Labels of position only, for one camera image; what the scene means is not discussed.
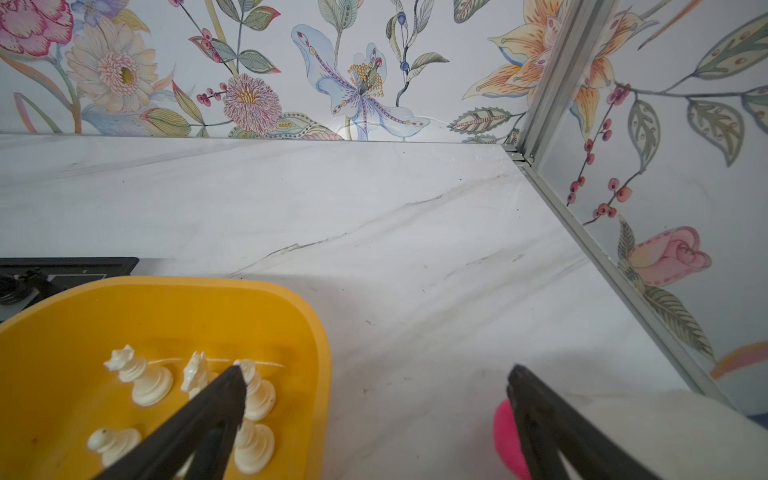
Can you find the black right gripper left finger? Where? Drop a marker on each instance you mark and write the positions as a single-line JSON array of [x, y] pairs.
[[202, 431]]

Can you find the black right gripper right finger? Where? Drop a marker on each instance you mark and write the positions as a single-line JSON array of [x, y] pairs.
[[553, 435]]

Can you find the white chess rook piece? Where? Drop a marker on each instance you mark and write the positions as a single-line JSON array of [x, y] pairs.
[[150, 383]]

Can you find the white chess piece in bin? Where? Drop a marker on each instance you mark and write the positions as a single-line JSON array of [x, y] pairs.
[[254, 447]]

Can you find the white chess knight piece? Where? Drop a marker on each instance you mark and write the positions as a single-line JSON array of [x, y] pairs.
[[196, 375]]

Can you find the white chess bishop piece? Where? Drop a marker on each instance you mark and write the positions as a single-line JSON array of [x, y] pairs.
[[260, 393]]

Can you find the white chess pawn piece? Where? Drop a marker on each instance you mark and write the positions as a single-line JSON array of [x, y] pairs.
[[112, 445]]

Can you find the black white chess board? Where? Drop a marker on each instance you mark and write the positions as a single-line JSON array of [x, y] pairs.
[[27, 281]]

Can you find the yellow plastic bin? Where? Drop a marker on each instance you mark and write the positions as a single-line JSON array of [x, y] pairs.
[[56, 390]]

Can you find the aluminium frame post right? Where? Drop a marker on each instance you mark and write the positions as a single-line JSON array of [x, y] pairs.
[[572, 53]]

